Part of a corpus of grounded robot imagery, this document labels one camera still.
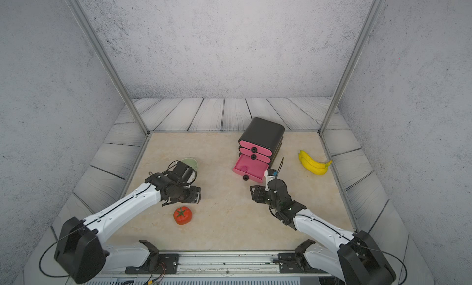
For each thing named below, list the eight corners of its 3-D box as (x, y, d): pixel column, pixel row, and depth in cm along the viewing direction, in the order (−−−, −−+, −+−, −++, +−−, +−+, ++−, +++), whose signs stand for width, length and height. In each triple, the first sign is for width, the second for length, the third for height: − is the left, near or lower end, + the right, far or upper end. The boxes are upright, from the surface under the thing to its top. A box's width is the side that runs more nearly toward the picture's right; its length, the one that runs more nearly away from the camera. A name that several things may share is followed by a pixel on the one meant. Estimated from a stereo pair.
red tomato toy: (175, 225, 85) (171, 220, 80) (178, 211, 89) (175, 206, 85) (190, 225, 85) (187, 220, 80) (193, 211, 89) (190, 206, 85)
